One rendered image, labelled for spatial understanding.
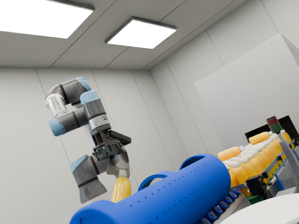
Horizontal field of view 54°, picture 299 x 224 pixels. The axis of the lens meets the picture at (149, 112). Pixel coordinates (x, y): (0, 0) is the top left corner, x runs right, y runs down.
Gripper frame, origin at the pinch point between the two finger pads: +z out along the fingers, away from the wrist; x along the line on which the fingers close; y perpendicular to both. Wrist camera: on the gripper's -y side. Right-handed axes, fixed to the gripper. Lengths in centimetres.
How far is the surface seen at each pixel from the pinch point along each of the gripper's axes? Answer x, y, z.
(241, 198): 11, -69, 36
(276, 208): 50, 6, 24
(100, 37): -168, -259, -209
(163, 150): -249, -426, -17
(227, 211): 10, -48, 35
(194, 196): 13.2, -20.0, 19.0
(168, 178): 8.6, -14.5, 8.3
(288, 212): 54, 12, 24
